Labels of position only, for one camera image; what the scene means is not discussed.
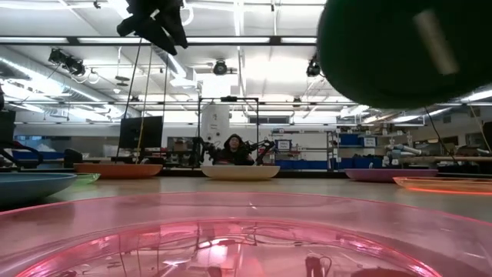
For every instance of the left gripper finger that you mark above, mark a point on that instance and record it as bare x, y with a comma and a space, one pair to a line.
175, 27
155, 34

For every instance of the light green transparent plate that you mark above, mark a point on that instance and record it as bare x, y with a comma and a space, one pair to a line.
89, 178

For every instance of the cream plastic plate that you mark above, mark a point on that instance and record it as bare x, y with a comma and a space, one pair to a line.
240, 173

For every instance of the pink transparent plastic plate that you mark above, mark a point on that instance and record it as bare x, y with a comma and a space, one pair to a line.
246, 207

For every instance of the dark green plastic plate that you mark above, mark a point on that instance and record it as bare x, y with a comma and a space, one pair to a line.
376, 57

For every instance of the purple plastic plate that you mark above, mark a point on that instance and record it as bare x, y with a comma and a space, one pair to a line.
384, 175

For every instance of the orange transparent plastic plate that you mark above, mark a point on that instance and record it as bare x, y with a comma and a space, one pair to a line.
442, 184

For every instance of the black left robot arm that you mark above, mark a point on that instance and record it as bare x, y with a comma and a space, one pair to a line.
5, 127

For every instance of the black background robot arm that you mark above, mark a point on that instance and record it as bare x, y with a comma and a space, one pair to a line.
265, 148
205, 148

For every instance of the black ceiling spot lamp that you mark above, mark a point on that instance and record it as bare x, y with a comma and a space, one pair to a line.
220, 67
313, 69

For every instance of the black ceiling track spotlights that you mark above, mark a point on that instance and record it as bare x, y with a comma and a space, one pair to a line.
71, 63

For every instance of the black computer monitor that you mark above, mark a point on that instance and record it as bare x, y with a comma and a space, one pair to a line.
140, 132

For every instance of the overhead light bar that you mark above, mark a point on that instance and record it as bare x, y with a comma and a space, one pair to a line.
274, 40

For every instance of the white cylindrical tank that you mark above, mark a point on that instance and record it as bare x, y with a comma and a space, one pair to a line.
215, 123

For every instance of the person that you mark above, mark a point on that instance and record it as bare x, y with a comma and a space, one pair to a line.
234, 155

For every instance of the black office chair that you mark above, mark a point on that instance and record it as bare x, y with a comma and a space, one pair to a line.
73, 157

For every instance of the blue framed sign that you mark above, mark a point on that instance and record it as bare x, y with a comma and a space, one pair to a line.
283, 145

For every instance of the shelf rack with blue bins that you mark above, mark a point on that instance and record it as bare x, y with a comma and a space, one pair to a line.
351, 139

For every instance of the black background rig frame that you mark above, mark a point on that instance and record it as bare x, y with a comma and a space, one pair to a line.
228, 99

